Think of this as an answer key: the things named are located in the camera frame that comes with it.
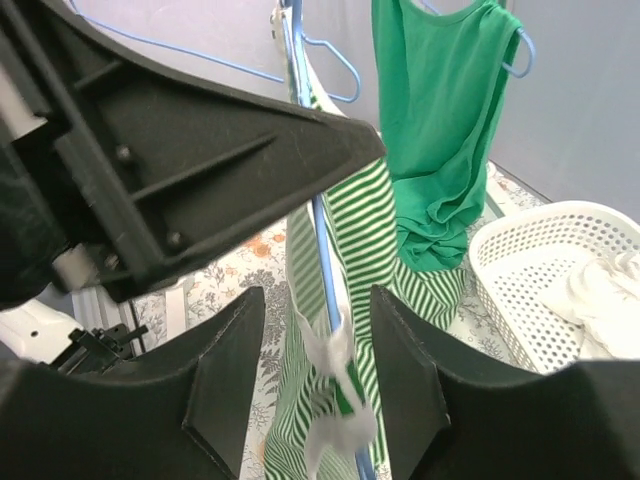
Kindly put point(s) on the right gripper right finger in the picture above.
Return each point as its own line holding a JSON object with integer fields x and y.
{"x": 452, "y": 412}

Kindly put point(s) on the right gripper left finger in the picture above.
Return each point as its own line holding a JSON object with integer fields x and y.
{"x": 179, "y": 411}

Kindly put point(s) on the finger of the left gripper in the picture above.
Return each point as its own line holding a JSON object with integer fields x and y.
{"x": 138, "y": 173}

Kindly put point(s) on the green striped tank top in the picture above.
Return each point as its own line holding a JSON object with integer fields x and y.
{"x": 361, "y": 225}

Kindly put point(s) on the blue wire hanger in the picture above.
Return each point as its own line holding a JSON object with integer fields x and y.
{"x": 320, "y": 240}
{"x": 225, "y": 60}

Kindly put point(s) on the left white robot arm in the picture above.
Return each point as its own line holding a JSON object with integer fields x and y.
{"x": 35, "y": 330}

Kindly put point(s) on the white tank top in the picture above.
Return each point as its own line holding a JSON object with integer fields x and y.
{"x": 603, "y": 296}

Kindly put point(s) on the white oval perforated basket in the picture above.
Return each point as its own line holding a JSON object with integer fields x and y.
{"x": 516, "y": 257}

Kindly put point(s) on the blue wire hanger front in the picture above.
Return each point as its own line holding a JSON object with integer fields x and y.
{"x": 225, "y": 60}

